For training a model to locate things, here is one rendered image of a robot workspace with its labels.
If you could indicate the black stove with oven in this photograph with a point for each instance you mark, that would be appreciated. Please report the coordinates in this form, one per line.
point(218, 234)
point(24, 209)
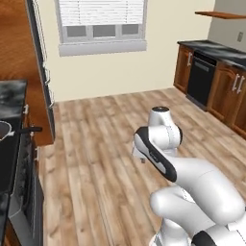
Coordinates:
point(22, 192)

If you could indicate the black dishwasher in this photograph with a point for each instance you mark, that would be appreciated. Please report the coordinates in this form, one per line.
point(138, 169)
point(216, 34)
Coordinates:
point(200, 80)

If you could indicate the wooden drawer front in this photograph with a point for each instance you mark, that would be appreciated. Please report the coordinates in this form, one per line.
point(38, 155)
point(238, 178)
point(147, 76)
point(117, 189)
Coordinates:
point(27, 120)

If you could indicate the wooden cupboards with dark worktop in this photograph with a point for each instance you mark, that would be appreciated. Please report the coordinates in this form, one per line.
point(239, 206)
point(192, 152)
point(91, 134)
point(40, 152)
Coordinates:
point(228, 86)

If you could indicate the window with white blinds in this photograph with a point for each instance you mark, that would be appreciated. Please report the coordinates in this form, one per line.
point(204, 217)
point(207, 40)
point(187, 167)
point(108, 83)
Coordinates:
point(101, 25)

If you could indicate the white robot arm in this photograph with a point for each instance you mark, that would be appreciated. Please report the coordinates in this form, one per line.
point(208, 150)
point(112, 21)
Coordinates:
point(205, 182)

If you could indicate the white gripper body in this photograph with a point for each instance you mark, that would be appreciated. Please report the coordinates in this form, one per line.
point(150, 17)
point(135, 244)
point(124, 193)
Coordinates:
point(138, 154)

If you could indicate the tall wooden cabinet panel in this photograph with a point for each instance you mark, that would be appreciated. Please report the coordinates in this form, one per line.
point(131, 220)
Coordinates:
point(16, 41)

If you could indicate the grey wall socket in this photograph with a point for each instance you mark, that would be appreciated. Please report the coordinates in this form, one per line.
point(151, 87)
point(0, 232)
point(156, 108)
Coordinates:
point(240, 36)

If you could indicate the wooden wall shelf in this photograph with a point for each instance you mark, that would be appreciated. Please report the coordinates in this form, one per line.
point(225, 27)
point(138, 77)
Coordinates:
point(221, 14)

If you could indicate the grey fridge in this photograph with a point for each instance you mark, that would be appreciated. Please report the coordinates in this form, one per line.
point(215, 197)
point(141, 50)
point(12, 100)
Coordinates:
point(41, 61)

